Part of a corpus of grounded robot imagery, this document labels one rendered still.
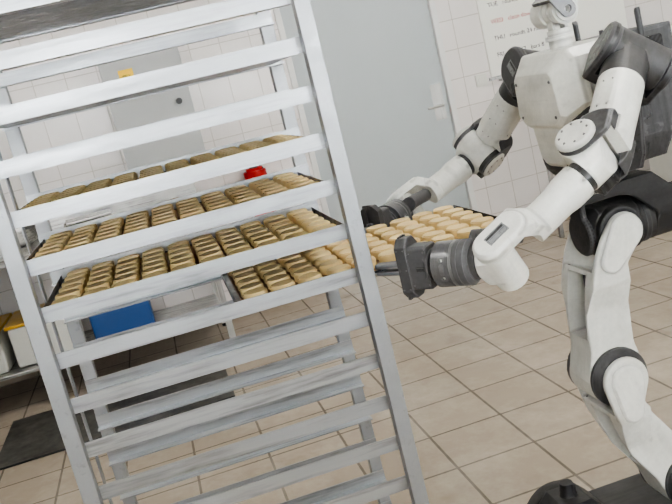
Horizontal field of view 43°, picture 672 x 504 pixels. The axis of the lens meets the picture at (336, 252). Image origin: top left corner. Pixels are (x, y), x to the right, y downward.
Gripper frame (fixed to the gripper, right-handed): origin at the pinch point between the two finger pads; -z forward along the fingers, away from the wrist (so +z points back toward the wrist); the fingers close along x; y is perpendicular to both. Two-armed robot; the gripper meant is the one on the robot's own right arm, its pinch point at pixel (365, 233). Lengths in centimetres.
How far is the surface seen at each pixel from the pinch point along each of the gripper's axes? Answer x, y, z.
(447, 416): -105, -51, 109
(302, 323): -17.5, -14.6, -14.4
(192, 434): -37, -38, -38
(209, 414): -18, -4, -63
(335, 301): -14.5, -8.2, -7.6
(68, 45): 54, -8, -67
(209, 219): 19, 3, -56
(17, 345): -70, -320, 110
